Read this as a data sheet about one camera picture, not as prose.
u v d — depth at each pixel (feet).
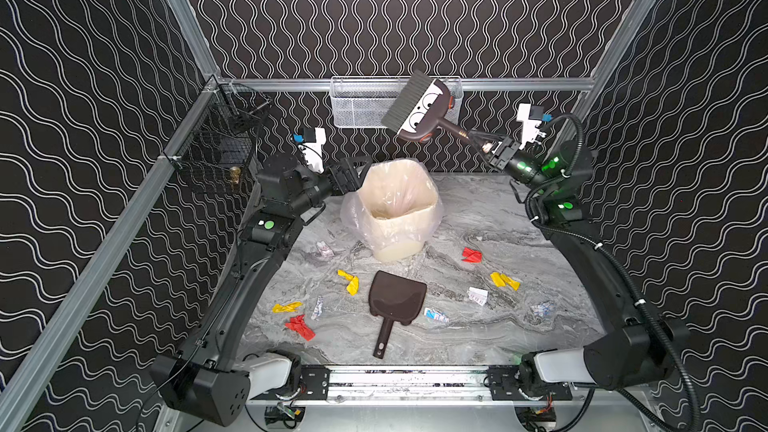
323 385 2.43
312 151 1.80
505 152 1.86
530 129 1.90
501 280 3.01
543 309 2.82
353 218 2.63
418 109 2.13
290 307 2.83
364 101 3.37
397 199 3.04
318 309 2.81
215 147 3.04
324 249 3.21
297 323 2.74
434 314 2.77
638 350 1.31
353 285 2.95
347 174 1.87
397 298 3.26
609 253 1.53
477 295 2.91
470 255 3.17
